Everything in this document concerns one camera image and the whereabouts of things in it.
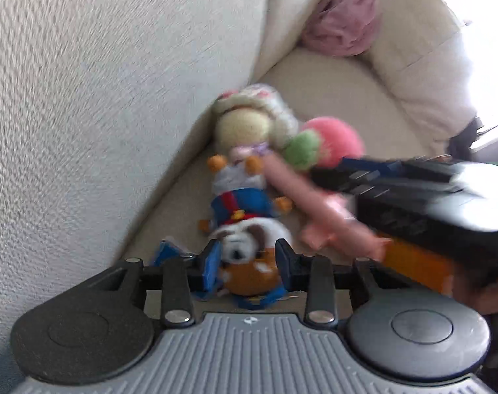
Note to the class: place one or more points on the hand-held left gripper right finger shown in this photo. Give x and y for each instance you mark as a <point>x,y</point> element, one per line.
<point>282,266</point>

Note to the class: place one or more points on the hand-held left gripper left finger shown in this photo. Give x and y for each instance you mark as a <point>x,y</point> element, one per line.
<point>211,264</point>

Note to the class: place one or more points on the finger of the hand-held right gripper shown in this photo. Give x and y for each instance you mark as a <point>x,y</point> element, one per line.
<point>335,180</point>
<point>368,166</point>

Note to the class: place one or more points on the orange and white dog plush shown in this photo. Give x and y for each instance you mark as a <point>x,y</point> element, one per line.
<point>249,279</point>

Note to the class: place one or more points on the long pink plush toy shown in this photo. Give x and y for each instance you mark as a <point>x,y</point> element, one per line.
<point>290,184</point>

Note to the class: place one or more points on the orange storage box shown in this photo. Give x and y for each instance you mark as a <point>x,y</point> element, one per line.
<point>417,264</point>

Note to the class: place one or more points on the pink fuzzy ball plush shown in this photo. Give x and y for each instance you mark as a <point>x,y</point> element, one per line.
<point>335,139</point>

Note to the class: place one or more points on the white duck plush blue outfit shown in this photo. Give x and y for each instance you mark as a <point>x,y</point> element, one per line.
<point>240,201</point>

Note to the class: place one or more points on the black garment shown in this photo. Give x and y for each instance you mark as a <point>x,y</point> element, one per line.
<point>464,139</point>

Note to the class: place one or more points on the cream-headed doll with floral hat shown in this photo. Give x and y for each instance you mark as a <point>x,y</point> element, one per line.
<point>240,127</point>

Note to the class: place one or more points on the beige sofa cushion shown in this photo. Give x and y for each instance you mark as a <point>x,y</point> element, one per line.
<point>417,49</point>

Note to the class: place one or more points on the pink crumpled cloth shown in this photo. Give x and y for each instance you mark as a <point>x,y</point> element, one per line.
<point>343,24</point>

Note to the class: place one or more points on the beige fabric sofa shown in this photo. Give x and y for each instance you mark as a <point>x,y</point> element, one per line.
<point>89,111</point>

